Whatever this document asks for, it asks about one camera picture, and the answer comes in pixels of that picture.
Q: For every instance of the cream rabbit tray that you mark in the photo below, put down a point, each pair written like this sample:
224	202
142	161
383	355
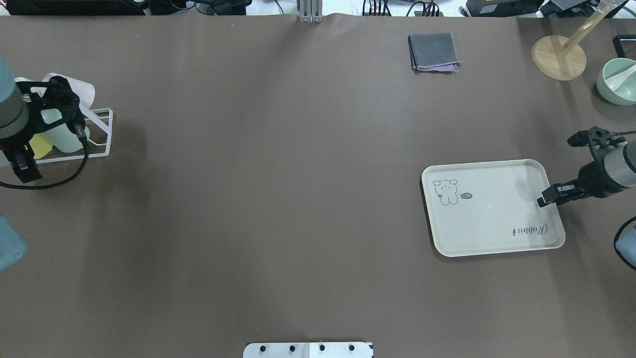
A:
490	208

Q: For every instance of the white wire cup rack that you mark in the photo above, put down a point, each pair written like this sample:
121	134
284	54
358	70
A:
99	125

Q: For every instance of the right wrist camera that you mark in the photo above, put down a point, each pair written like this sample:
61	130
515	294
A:
598	138

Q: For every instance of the green cup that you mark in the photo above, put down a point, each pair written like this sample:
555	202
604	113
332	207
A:
63	139

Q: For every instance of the aluminium frame post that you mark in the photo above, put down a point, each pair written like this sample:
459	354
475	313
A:
310	11

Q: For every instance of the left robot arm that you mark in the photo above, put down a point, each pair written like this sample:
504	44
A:
14	116

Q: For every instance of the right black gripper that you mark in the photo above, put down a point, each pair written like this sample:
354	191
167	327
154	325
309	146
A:
594	179

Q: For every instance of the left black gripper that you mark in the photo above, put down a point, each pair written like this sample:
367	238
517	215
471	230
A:
13	143

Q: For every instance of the yellow cup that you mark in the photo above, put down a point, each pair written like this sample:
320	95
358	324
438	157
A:
41	146

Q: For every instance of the pink cup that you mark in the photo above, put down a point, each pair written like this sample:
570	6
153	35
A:
85	91

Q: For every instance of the purple cloth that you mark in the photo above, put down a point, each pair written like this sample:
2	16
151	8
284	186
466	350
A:
448	68

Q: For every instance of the green bowl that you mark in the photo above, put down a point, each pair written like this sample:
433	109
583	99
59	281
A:
616	82

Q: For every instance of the wooden stand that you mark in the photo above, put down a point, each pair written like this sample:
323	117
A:
562	58

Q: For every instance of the grey folded cloth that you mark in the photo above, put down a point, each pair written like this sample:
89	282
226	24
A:
430	50

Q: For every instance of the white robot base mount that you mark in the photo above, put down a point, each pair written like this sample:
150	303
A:
309	350

